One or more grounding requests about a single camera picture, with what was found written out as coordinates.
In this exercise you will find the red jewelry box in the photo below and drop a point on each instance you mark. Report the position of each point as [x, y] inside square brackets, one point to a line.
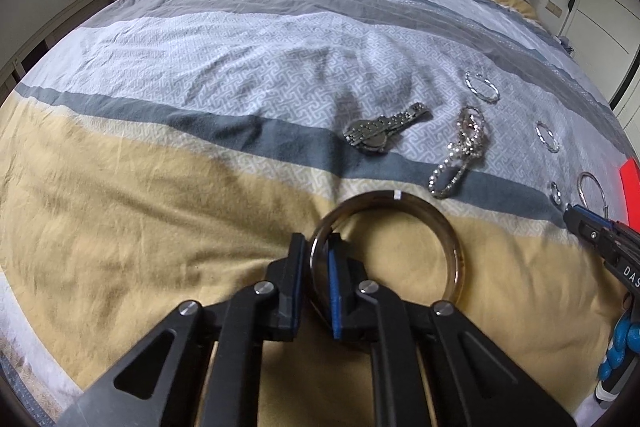
[631, 187]

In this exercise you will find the beige wall switch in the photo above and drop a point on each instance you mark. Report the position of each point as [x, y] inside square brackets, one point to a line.
[553, 7]

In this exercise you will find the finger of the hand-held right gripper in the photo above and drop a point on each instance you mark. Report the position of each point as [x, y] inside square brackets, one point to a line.
[587, 234]
[625, 232]

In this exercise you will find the silver metal wristwatch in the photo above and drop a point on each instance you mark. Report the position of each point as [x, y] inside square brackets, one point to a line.
[372, 138]

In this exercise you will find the striped grey yellow duvet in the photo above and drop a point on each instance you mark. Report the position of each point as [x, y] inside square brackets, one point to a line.
[200, 57]

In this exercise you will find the thin silver hoop bangle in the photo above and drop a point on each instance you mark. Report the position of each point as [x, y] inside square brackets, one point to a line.
[580, 189]

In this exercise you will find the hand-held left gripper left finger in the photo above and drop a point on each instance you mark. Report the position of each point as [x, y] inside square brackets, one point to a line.
[299, 287]

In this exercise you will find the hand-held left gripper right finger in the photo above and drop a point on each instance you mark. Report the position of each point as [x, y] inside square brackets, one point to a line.
[334, 302]

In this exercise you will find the twisted silver bangle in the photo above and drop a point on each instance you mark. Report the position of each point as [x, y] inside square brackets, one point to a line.
[540, 134]
[470, 84]

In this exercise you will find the person's right hand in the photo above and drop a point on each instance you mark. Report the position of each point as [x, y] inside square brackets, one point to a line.
[622, 342]

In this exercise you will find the amber brown translucent bangle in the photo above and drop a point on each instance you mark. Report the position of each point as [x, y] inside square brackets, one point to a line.
[452, 257]

